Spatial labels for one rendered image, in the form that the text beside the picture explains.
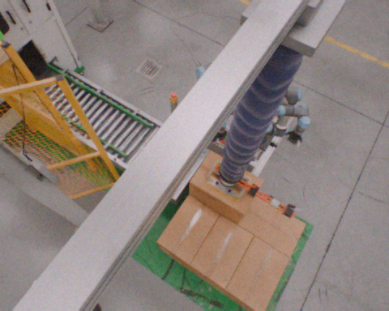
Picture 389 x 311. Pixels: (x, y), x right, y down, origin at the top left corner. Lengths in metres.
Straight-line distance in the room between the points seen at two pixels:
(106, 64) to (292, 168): 3.15
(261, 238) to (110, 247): 2.70
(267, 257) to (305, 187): 1.29
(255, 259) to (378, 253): 1.68
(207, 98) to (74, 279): 0.48
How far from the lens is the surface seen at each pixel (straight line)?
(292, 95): 2.66
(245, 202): 2.88
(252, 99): 1.58
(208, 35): 5.35
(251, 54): 0.86
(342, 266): 4.10
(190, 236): 3.17
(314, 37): 1.23
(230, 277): 3.15
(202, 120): 0.72
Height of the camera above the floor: 3.66
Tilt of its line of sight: 65 degrees down
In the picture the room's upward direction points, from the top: 4 degrees clockwise
